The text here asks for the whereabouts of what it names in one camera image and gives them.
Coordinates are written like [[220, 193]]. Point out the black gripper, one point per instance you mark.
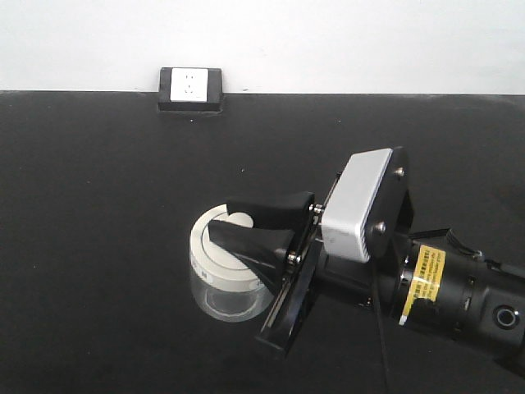
[[315, 270]]

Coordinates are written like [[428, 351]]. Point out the glass jar with white lid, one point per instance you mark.
[[222, 286]]

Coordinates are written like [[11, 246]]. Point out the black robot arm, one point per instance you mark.
[[428, 281]]

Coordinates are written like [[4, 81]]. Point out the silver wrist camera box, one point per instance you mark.
[[363, 209]]

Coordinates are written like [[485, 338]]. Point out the black white wall socket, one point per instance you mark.
[[190, 89]]

